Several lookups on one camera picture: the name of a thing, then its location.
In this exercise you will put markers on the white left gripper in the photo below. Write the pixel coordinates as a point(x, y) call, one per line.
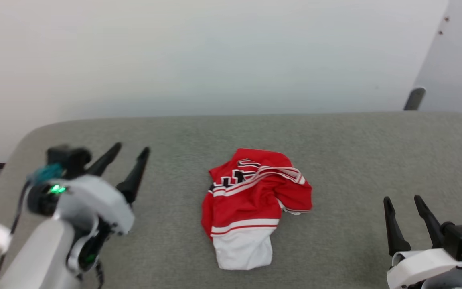
point(94, 196)

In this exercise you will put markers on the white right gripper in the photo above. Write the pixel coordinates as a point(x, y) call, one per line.
point(415, 267)

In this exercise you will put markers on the red white basketball jersey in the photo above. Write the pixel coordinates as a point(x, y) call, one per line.
point(251, 200)

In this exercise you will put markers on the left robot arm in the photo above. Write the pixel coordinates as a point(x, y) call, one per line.
point(34, 257)

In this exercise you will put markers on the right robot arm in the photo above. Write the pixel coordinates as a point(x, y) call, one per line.
point(449, 281)

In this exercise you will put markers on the teal left camera connector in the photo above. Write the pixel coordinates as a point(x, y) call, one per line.
point(48, 172)

